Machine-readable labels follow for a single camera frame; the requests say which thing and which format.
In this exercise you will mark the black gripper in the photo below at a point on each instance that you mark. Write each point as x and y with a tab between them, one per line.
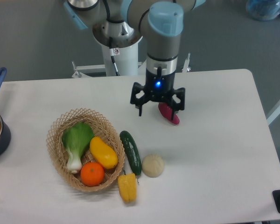
159	88

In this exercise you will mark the yellow mango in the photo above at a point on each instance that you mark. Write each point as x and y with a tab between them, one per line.
103	154

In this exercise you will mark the purple sweet potato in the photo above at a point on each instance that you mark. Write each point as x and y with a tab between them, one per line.
166	112

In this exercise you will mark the orange fruit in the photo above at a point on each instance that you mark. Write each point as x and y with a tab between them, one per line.
92	174

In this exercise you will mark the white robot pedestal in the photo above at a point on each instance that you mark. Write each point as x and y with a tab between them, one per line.
126	60

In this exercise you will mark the blue plastic bag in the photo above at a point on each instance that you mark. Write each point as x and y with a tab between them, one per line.
263	10

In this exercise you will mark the beige steamed bun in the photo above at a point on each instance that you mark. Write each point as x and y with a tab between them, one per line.
153	165

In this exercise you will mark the green cucumber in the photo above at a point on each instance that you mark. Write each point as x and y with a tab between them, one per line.
132	152

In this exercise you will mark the green bok choy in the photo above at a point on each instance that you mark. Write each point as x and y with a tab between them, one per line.
76	141

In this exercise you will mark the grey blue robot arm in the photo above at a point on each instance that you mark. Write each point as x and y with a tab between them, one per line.
160	22

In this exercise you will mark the yellow bell pepper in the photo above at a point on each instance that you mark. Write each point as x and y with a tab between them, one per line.
127	187

